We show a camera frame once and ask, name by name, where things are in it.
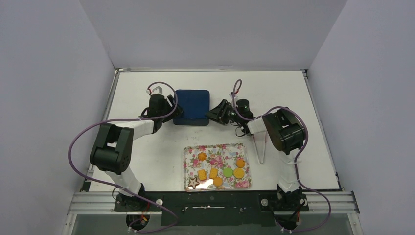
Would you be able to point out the dark blue square box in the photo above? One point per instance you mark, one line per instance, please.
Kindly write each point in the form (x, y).
(191, 121)

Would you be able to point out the floral rectangular tray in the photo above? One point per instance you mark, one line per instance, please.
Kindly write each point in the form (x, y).
(219, 156)

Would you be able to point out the green round cookie lower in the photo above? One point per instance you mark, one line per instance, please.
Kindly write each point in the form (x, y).
(227, 172)

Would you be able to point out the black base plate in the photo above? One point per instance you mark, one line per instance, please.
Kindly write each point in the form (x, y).
(216, 208)

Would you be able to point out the dark blue box lid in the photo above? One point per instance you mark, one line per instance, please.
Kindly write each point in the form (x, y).
(194, 102)

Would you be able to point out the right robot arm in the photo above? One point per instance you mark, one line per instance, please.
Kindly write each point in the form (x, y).
(284, 129)

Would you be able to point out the orange round cookie bottom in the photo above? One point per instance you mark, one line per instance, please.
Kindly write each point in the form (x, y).
(217, 181)

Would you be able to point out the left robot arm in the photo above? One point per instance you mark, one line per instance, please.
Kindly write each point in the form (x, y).
(112, 149)

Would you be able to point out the square cracker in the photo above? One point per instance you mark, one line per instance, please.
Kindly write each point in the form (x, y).
(213, 173)
(202, 176)

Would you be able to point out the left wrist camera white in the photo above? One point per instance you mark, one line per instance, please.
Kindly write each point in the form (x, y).
(155, 91)

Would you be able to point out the pink cat paw tongs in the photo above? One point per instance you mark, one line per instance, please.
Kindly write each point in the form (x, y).
(260, 141)

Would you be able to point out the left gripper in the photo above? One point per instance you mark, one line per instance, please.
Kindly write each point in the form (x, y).
(178, 111)

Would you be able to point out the yellow waffle round cookie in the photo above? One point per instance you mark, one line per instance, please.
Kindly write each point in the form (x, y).
(238, 173)

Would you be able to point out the square cracker left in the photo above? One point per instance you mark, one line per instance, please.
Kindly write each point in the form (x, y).
(202, 176)

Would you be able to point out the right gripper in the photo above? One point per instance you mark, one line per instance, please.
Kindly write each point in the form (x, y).
(225, 111)

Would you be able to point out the orange flower cookie middle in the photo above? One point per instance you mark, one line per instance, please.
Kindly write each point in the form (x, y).
(202, 156)

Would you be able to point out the star chocolate cookie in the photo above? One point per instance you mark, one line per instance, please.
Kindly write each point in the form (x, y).
(193, 183)

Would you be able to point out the square cracker right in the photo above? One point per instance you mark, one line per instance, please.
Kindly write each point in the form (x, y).
(213, 173)

